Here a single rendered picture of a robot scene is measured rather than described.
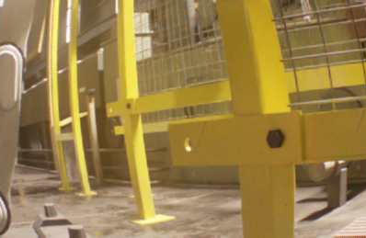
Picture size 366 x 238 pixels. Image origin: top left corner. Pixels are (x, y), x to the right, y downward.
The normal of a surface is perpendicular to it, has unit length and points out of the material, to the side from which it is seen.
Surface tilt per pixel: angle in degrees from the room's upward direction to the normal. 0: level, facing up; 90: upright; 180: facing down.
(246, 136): 90
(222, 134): 90
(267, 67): 90
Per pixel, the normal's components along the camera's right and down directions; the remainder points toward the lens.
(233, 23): -0.76, 0.10
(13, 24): 0.47, -0.04
